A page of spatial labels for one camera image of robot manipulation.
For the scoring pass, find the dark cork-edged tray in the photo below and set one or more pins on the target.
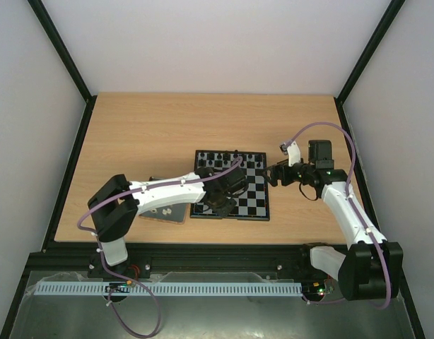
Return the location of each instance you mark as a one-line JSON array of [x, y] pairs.
[[167, 213]]

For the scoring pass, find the light blue cable duct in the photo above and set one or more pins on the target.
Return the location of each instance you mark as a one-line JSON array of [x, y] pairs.
[[171, 289]]

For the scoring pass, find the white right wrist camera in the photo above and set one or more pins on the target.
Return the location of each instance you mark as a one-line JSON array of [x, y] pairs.
[[292, 150]]

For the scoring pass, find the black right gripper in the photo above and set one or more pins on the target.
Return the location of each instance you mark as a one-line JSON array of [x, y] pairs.
[[283, 171]]

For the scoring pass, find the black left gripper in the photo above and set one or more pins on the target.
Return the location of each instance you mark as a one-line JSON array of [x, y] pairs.
[[225, 211]]

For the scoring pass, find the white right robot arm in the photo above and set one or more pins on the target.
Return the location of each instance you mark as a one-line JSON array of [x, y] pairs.
[[371, 267]]

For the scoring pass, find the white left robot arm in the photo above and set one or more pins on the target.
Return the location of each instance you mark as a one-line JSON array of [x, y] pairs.
[[114, 207]]

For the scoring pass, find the black white chess board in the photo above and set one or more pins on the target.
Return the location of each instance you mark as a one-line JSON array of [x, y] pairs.
[[246, 196]]

